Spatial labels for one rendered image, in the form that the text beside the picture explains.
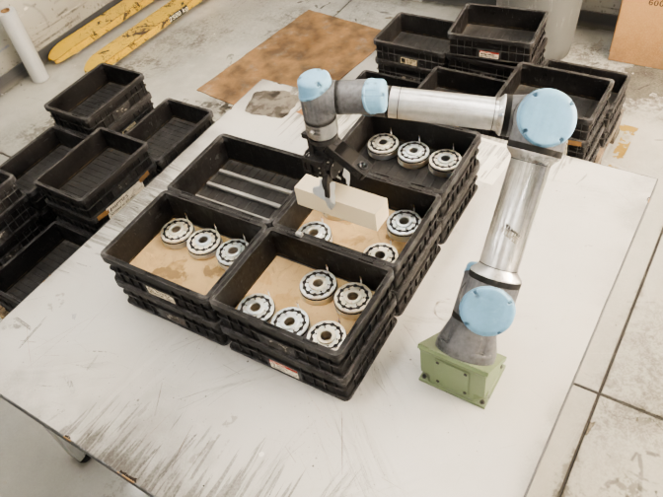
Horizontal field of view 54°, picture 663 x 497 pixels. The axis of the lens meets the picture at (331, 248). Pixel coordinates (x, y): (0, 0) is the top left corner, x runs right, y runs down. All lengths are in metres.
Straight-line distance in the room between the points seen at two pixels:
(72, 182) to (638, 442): 2.44
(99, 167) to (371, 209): 1.72
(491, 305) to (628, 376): 1.32
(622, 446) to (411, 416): 1.02
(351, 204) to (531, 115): 0.49
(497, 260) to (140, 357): 1.07
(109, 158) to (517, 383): 2.05
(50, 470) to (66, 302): 0.80
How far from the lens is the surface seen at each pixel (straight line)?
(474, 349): 1.61
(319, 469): 1.68
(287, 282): 1.84
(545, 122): 1.40
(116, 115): 3.32
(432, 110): 1.55
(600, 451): 2.52
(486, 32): 3.45
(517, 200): 1.43
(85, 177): 3.04
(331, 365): 1.61
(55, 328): 2.19
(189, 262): 1.98
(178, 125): 3.34
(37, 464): 2.84
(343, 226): 1.96
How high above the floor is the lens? 2.22
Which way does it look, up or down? 47 degrees down
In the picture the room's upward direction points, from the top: 11 degrees counter-clockwise
